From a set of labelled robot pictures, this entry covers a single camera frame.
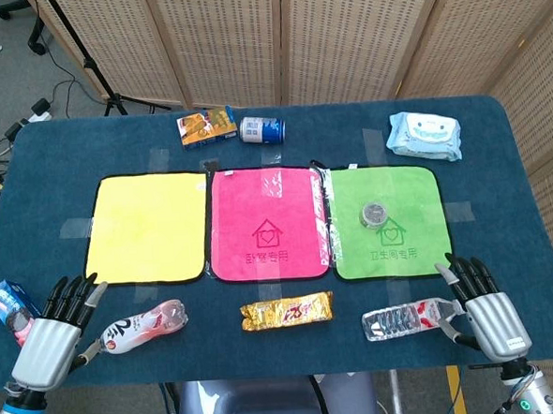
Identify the clear plastic film strip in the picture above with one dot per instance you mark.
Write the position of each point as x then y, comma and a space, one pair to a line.
325, 213

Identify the black tripod stand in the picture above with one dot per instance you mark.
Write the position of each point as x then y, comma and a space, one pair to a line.
92, 68

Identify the clear plastic jar with lid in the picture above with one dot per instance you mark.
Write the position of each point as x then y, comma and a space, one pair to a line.
374, 214

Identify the grey robot torso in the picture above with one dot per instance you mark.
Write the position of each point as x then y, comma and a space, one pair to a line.
270, 406

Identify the green cloth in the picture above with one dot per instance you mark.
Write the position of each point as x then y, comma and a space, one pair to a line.
397, 185

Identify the orange blue snack box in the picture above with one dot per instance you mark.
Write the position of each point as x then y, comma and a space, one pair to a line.
206, 127

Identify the pink drink bottle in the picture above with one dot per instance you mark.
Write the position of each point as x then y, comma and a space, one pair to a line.
138, 325

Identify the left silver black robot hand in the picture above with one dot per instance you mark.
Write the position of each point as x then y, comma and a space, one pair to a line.
45, 345

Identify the pink cloth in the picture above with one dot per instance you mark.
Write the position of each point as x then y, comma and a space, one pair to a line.
262, 208

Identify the blue snack packet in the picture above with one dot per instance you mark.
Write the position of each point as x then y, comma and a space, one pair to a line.
7, 303

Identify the black office chair base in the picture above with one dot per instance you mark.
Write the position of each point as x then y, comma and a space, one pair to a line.
35, 29

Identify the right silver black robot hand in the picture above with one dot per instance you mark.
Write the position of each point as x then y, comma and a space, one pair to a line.
497, 325

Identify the wooden woven folding screen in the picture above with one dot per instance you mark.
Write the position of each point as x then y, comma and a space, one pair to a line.
341, 34

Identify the light blue wet wipes pack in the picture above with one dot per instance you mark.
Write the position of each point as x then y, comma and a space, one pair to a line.
424, 134

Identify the clear water bottle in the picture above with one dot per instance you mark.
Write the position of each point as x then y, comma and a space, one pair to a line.
401, 320

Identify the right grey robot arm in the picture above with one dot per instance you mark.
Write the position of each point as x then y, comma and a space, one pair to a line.
532, 390

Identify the white power strip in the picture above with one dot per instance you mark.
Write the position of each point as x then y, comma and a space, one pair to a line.
40, 109

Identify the gold biscuit pack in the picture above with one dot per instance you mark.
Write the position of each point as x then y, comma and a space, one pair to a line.
287, 312

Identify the blue white drink can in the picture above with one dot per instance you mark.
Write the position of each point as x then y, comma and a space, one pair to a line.
262, 130

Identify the yellow cloth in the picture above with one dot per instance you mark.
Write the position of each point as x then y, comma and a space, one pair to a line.
146, 229

